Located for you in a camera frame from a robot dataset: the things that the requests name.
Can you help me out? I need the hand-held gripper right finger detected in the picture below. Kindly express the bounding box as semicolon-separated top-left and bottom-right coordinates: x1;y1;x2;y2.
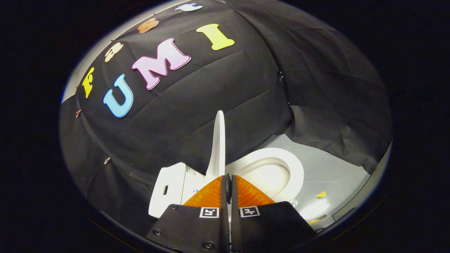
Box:
229;174;317;253

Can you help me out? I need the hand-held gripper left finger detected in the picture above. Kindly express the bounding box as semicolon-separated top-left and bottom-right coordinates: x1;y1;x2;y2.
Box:
146;174;230;253

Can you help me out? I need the white toilet lid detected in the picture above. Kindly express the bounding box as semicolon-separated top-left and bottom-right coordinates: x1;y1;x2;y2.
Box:
205;110;226;177

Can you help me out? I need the white toilet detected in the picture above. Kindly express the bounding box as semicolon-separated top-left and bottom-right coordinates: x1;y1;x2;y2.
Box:
148;147;305;220

